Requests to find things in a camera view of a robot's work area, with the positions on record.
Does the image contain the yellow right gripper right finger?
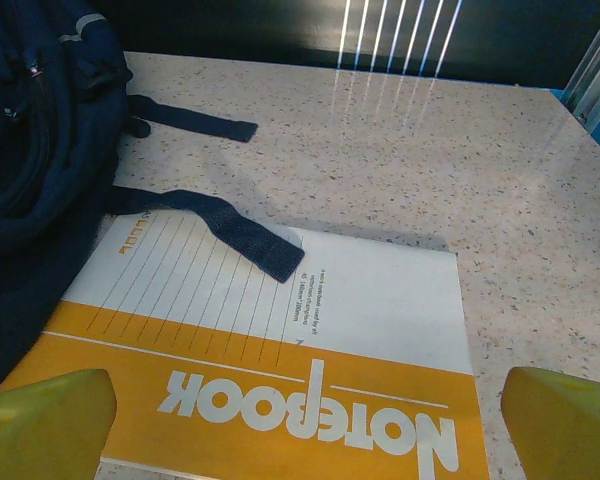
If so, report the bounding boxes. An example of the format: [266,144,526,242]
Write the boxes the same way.
[499,366,600,480]

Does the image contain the orange white notebook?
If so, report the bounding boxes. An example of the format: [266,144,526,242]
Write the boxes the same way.
[0,209,491,480]

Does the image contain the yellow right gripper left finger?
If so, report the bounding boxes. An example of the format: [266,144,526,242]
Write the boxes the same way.
[0,368,117,480]

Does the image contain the navy blue backpack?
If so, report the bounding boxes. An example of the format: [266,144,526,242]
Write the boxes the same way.
[0,0,306,396]

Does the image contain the aluminium frame post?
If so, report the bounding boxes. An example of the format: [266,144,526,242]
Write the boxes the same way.
[562,0,600,134]

